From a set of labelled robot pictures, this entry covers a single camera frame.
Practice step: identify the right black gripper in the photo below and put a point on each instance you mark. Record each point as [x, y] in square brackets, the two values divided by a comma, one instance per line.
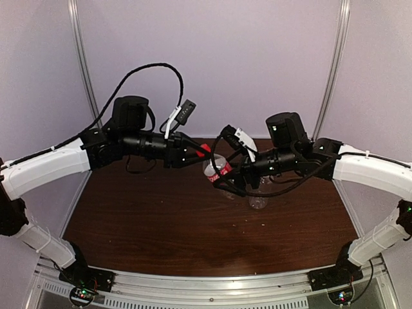
[242, 167]

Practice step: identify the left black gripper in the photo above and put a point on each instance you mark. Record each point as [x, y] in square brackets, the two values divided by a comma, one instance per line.
[175, 154]

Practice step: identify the red bottle cap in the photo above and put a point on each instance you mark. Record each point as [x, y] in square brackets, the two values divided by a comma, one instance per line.
[205, 151]

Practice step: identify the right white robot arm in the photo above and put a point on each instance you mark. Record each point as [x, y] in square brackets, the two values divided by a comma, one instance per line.
[326, 159]

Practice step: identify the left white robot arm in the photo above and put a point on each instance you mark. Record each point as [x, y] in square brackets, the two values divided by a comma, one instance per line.
[123, 135]

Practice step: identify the clear plastic bottle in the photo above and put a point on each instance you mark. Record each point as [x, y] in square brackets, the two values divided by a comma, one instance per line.
[264, 187]

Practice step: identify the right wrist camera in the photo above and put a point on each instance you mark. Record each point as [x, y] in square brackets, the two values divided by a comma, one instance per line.
[240, 142]

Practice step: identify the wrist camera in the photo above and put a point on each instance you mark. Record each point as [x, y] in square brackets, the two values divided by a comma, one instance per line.
[178, 117]
[240, 142]

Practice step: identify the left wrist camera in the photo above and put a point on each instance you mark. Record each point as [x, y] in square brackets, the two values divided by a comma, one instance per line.
[178, 117]

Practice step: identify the left aluminium frame post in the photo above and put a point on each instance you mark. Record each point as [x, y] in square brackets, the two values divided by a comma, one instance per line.
[81, 57]

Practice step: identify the aluminium frame post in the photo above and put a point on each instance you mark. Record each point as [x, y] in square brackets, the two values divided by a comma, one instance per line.
[81, 57]
[338, 50]

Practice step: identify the aluminium front rail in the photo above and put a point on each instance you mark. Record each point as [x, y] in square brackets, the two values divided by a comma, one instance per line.
[282, 290]

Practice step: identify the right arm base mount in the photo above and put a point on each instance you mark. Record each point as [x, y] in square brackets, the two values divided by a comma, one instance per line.
[338, 279]

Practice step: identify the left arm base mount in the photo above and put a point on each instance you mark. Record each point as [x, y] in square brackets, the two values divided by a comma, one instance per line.
[86, 281]

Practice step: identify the right aluminium frame post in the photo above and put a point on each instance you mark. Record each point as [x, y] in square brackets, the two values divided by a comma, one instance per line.
[338, 50]

